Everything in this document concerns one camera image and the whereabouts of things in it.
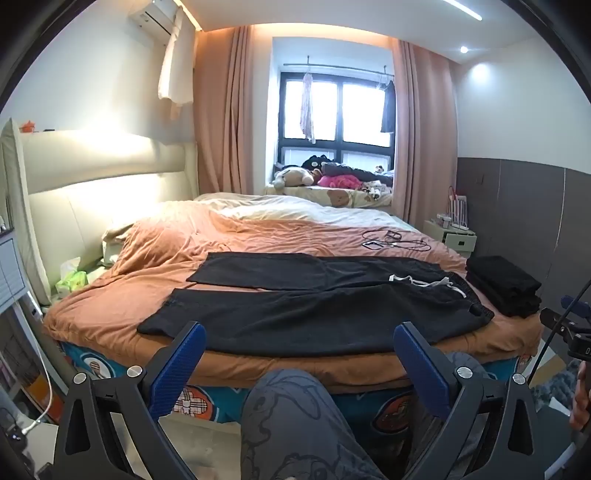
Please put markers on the black hanging garment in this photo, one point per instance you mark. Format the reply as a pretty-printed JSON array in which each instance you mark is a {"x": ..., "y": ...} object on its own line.
[{"x": 388, "y": 108}]

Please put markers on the blue grey rug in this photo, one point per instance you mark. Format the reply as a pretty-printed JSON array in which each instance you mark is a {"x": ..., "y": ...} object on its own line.
[{"x": 549, "y": 392}]

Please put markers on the black framed window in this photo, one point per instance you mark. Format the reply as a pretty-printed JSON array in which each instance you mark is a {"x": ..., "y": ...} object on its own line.
[{"x": 362, "y": 110}]

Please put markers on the orange blanket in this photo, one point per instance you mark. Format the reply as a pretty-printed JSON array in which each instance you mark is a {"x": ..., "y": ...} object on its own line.
[{"x": 161, "y": 258}]

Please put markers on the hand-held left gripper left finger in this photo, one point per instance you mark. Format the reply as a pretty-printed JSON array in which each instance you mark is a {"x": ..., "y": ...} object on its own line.
[{"x": 184, "y": 364}]

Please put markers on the green tissue pack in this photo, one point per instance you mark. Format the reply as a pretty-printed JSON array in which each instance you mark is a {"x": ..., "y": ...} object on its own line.
[{"x": 71, "y": 282}]

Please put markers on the ceiling light strip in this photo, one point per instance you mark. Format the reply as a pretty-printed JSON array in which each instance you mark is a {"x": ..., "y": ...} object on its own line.
[{"x": 463, "y": 9}]

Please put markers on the person's right hand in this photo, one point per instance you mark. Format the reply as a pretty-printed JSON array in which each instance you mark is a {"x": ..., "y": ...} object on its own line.
[{"x": 580, "y": 397}]

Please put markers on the blue grey cabinet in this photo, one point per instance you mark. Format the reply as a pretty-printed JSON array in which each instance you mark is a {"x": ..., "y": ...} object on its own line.
[{"x": 11, "y": 272}]

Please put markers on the black pants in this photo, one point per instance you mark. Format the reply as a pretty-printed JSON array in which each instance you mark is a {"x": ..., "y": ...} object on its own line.
[{"x": 323, "y": 314}]

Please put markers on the smartphone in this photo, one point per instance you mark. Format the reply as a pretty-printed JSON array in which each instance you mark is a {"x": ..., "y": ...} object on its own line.
[{"x": 372, "y": 244}]

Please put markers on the cream padded headboard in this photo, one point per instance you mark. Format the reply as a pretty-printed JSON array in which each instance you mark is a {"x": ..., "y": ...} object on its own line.
[{"x": 92, "y": 184}]

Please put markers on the person's left leg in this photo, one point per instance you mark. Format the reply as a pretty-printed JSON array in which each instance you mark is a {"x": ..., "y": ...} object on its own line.
[{"x": 300, "y": 429}]

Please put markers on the pink hanging garment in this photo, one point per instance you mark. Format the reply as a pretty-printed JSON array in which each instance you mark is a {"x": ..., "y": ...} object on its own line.
[{"x": 307, "y": 110}]

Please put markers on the black plush toy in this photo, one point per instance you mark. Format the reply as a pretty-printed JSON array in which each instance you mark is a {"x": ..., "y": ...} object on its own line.
[{"x": 318, "y": 162}]

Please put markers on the cream duvet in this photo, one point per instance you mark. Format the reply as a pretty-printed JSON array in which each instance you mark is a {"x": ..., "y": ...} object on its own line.
[{"x": 277, "y": 210}]

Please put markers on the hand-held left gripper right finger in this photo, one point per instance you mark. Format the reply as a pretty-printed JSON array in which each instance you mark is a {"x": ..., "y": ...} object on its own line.
[{"x": 425, "y": 369}]

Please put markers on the white hanging garment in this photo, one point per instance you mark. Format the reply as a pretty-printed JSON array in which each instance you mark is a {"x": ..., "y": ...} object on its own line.
[{"x": 175, "y": 69}]

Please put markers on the white air conditioner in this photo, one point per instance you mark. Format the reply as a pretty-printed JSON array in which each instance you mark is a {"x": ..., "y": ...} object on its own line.
[{"x": 152, "y": 16}]

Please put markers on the cartoon print bed sheet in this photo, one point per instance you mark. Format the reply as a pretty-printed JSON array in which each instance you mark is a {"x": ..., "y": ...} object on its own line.
[{"x": 217, "y": 408}]

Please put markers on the white nightstand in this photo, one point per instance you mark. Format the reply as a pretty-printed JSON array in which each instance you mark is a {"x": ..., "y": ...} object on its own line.
[{"x": 457, "y": 240}]

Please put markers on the stack of folded black clothes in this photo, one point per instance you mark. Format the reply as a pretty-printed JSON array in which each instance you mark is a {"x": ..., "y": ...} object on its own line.
[{"x": 505, "y": 286}]

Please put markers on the striped gift bag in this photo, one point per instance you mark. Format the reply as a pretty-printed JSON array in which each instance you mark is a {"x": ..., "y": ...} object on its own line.
[{"x": 457, "y": 207}]

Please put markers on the bright pink cloth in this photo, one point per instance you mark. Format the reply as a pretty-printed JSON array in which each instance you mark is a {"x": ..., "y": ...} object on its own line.
[{"x": 339, "y": 182}]

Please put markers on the metal clothes rail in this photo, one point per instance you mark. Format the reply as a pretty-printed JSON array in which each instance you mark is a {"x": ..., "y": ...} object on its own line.
[{"x": 337, "y": 68}]

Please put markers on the beige plush toy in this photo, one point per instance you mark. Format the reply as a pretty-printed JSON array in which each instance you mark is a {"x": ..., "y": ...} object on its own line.
[{"x": 291, "y": 177}]

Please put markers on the pink curtain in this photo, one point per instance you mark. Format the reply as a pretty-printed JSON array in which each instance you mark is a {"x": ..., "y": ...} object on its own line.
[
  {"x": 425, "y": 138},
  {"x": 221, "y": 115}
]

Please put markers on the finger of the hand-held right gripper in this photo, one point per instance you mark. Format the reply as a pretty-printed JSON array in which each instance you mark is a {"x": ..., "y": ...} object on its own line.
[
  {"x": 551, "y": 318},
  {"x": 572, "y": 303}
]

